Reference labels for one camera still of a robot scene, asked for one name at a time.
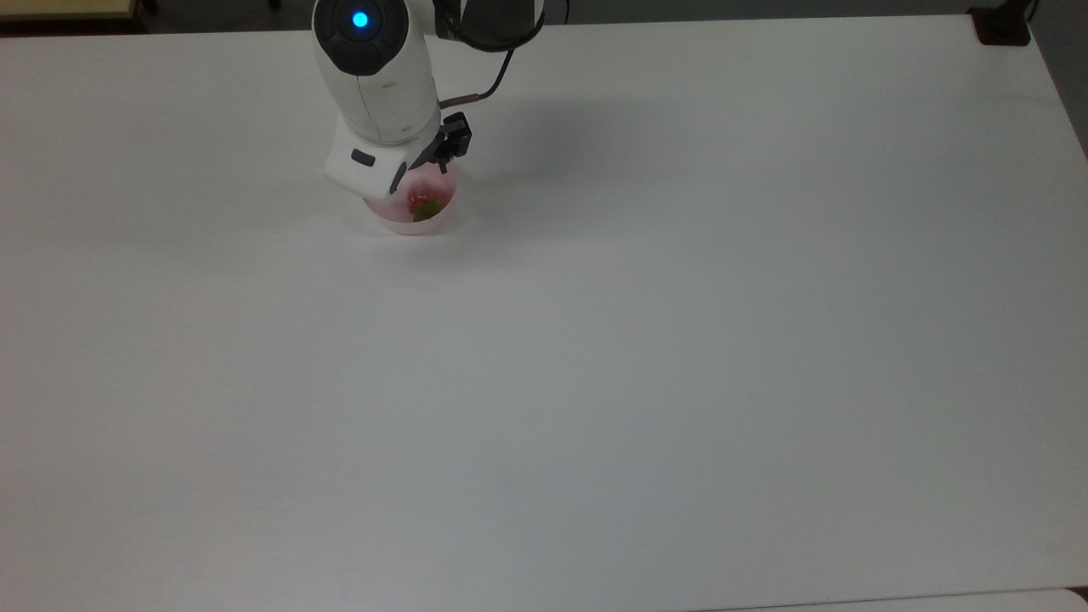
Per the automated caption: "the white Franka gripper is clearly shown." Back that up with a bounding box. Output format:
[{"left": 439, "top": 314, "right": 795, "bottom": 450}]
[{"left": 324, "top": 110, "right": 474, "bottom": 203}]

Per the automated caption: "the red strawberry with green leaves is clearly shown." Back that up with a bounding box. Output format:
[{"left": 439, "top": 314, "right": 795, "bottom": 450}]
[{"left": 405, "top": 190, "right": 445, "bottom": 224}]

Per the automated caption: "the pink plastic bowl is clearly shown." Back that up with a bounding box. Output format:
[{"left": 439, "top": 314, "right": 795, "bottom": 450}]
[{"left": 361, "top": 161, "right": 461, "bottom": 237}]

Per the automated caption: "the beige wooden side table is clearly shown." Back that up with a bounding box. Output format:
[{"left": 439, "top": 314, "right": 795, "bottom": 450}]
[{"left": 0, "top": 0, "right": 142, "bottom": 24}]

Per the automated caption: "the black table clamp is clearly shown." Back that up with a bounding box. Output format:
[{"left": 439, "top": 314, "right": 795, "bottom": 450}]
[{"left": 968, "top": 0, "right": 1040, "bottom": 47}]

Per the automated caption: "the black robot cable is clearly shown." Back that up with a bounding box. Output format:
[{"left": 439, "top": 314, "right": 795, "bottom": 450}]
[{"left": 438, "top": 47, "right": 518, "bottom": 110}]

